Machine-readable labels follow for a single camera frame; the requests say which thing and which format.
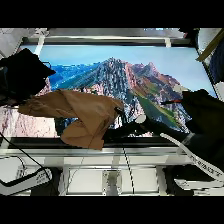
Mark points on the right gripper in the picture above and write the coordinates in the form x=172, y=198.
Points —
x=118, y=132

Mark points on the brown trousers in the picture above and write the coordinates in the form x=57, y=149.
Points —
x=90, y=113

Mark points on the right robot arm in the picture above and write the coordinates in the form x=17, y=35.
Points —
x=200, y=163

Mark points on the heap of black clothes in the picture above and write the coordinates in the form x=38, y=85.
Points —
x=23, y=73

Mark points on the black garment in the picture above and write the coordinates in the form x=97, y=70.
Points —
x=206, y=111

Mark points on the dark blue garment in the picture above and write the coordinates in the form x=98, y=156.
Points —
x=218, y=63

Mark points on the silver frame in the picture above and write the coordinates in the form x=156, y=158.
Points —
x=100, y=151

